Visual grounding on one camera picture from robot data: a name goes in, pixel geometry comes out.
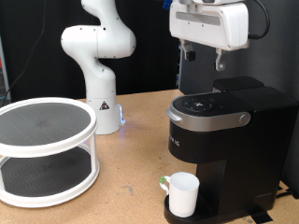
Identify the black tape strip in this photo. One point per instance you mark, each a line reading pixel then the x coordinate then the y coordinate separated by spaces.
pixel 261 216

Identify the black backdrop curtain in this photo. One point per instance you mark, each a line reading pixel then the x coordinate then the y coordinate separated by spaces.
pixel 149 71

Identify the black Keurig coffee machine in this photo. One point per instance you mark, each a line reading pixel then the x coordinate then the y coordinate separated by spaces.
pixel 249 149

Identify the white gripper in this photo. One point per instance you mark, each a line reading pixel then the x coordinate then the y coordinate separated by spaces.
pixel 211 25

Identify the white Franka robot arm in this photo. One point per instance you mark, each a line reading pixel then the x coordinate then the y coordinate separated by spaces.
pixel 99 77

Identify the grey metal frame post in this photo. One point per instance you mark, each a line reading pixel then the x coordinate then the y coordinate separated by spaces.
pixel 3 77

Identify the dark grey partition panel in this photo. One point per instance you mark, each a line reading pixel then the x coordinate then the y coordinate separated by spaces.
pixel 274 62

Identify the white two-tier turntable shelf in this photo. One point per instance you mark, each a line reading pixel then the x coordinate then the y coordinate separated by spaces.
pixel 46 149

